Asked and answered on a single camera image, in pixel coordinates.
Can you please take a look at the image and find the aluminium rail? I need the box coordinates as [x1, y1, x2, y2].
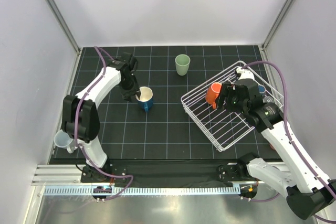
[31, 165, 82, 186]

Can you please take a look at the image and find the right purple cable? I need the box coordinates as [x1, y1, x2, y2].
[241, 60, 336, 204]

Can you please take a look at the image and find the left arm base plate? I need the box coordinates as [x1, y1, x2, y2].
[80, 165, 130, 185]

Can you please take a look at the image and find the blue mug cream inside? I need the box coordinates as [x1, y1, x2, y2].
[135, 87, 154, 112]

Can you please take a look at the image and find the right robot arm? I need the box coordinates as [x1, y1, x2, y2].
[216, 79, 335, 220]

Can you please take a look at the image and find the white wire dish rack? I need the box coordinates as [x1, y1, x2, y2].
[181, 60, 284, 152]

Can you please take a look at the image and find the slotted cable duct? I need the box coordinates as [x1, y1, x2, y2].
[44, 185, 240, 197]

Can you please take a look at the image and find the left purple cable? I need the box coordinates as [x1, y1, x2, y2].
[73, 46, 134, 200]

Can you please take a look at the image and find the purple cable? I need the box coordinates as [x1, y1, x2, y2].
[73, 46, 134, 200]
[241, 60, 336, 204]

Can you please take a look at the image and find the clear faceted glass cup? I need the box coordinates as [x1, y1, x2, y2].
[262, 95, 274, 103]

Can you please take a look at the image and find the dark blue cup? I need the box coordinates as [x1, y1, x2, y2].
[258, 85, 266, 94]

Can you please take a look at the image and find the pale green tumbler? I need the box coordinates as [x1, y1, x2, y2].
[175, 54, 191, 76]

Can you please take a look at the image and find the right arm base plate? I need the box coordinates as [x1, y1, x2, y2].
[217, 164, 240, 182]

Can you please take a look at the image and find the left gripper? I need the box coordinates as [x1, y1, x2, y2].
[119, 74, 141, 102]

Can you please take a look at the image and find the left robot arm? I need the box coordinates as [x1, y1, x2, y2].
[61, 52, 141, 183]

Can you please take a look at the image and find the orange mug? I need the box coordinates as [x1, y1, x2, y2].
[205, 82, 222, 109]

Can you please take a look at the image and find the black gridded table mat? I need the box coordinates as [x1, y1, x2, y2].
[48, 45, 289, 161]

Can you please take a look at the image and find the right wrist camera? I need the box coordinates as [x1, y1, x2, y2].
[235, 67, 255, 81]

